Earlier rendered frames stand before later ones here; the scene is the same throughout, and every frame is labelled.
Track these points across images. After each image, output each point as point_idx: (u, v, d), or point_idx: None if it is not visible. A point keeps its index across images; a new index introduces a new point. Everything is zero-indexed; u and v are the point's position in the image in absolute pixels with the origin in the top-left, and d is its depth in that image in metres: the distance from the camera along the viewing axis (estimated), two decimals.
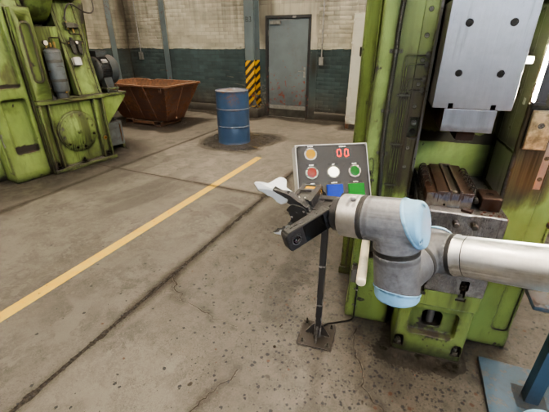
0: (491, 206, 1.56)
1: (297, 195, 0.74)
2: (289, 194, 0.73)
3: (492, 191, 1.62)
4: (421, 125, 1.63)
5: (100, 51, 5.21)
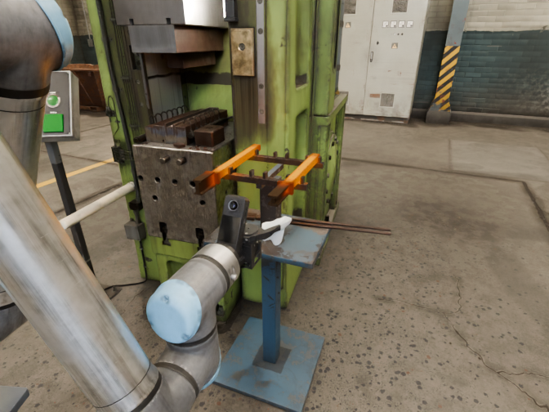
0: (203, 140, 1.41)
1: (261, 239, 0.72)
2: (268, 233, 0.72)
3: (216, 126, 1.47)
4: (140, 54, 1.48)
5: None
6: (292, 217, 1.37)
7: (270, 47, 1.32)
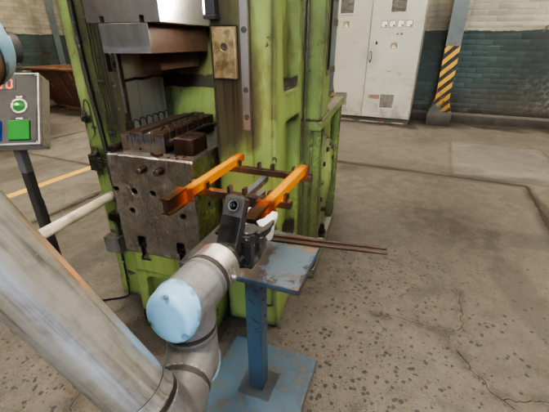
0: (183, 148, 1.29)
1: (263, 236, 0.73)
2: (268, 229, 0.74)
3: (198, 133, 1.35)
4: (115, 55, 1.36)
5: None
6: (278, 232, 1.25)
7: (254, 47, 1.21)
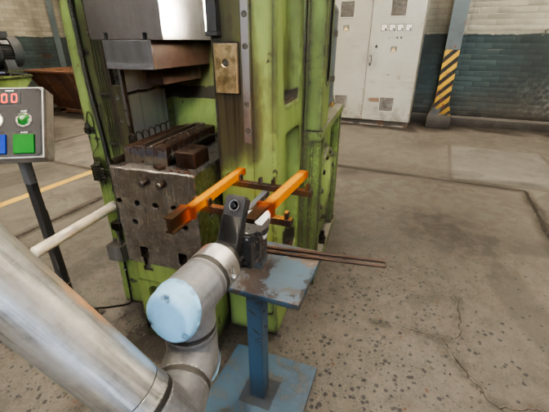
0: (185, 162, 1.31)
1: (263, 235, 0.74)
2: (267, 227, 0.74)
3: (199, 146, 1.37)
4: (118, 69, 1.38)
5: (1, 32, 4.97)
6: (279, 244, 1.27)
7: (255, 63, 1.23)
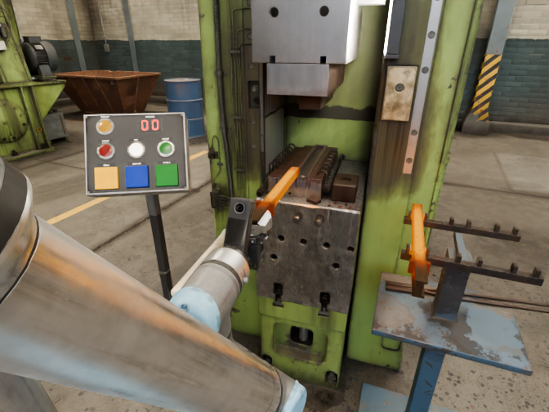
0: (343, 194, 1.19)
1: (268, 235, 0.74)
2: (271, 227, 0.75)
3: (351, 176, 1.25)
4: (261, 91, 1.27)
5: (35, 37, 4.85)
6: None
7: (433, 88, 1.11)
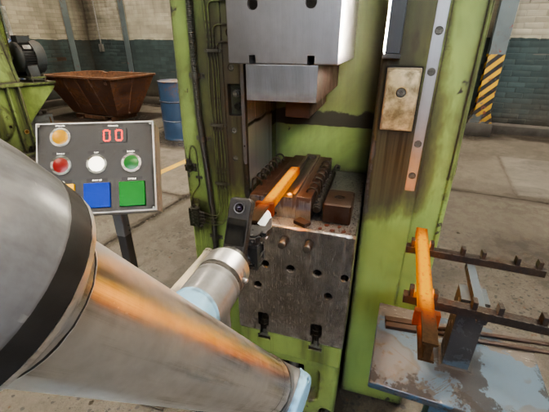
0: (336, 216, 1.03)
1: (268, 235, 0.74)
2: (270, 227, 0.75)
3: (346, 194, 1.09)
4: (243, 96, 1.11)
5: (23, 37, 4.69)
6: None
7: (440, 93, 0.95)
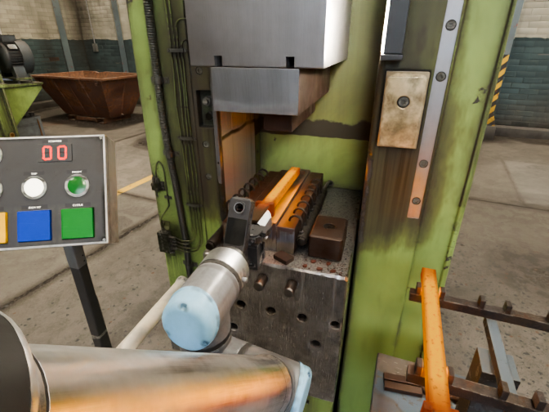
0: (325, 250, 0.85)
1: (267, 235, 0.74)
2: (270, 227, 0.75)
3: (337, 221, 0.92)
4: None
5: (8, 36, 4.51)
6: None
7: (452, 103, 0.77)
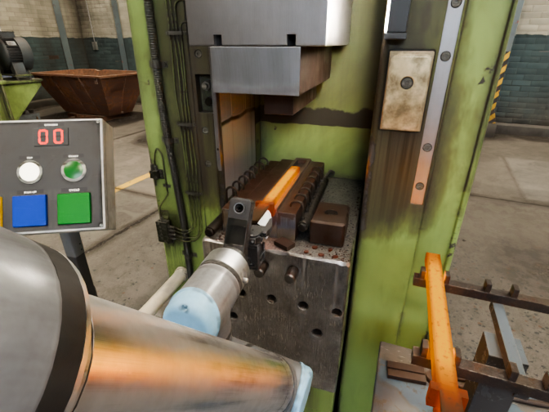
0: (327, 236, 0.84)
1: (268, 235, 0.74)
2: (271, 227, 0.75)
3: (339, 208, 0.90)
4: None
5: (7, 33, 4.50)
6: None
7: (457, 83, 0.75)
